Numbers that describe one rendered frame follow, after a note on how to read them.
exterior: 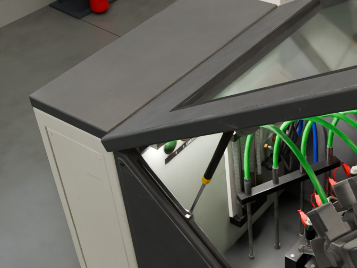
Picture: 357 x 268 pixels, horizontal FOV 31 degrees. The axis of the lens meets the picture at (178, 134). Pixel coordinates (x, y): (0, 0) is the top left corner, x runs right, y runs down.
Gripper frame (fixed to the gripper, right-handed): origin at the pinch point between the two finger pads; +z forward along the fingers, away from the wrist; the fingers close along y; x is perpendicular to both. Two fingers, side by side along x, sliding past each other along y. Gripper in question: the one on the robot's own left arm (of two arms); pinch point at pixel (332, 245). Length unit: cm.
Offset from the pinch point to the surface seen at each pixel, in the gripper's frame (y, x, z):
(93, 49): 88, -166, 305
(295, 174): -0.3, -19.6, 33.7
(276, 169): 4.8, -22.2, 27.0
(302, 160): 0.3, -20.4, -8.2
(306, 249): 5.3, -0.3, 9.2
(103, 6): 75, -207, 338
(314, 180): -0.6, -15.3, -9.0
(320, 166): -7.9, -19.6, 35.8
